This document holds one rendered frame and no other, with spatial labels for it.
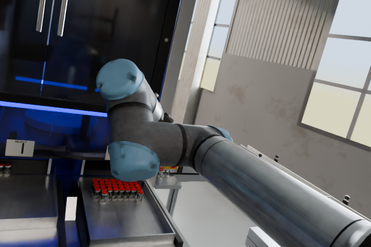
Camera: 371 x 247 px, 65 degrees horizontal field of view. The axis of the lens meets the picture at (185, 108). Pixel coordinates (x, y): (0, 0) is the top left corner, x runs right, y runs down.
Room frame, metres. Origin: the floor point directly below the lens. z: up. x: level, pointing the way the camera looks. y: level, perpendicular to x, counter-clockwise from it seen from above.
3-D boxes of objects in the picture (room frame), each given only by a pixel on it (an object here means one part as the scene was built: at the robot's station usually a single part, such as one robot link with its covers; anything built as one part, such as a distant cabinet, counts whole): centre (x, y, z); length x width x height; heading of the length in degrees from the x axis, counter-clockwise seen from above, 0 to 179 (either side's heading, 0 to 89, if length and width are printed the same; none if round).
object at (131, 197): (1.00, 0.17, 0.90); 0.18 x 0.02 x 0.05; 117
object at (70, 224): (0.80, 0.26, 0.91); 0.14 x 0.03 x 0.06; 26
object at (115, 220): (0.92, 0.13, 0.90); 0.34 x 0.26 x 0.04; 27
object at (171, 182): (1.29, 0.02, 0.87); 0.14 x 0.13 x 0.02; 27
